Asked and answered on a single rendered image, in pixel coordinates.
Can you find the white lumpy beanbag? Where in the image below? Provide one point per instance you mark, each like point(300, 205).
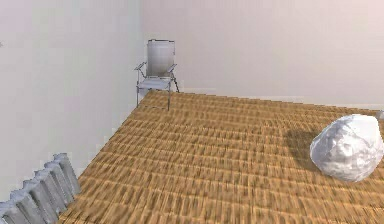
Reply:
point(346, 148)

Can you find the white folding chair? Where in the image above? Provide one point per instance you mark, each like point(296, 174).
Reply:
point(160, 60)

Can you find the grey ribbed radiator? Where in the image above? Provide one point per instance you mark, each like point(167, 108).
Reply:
point(40, 193)

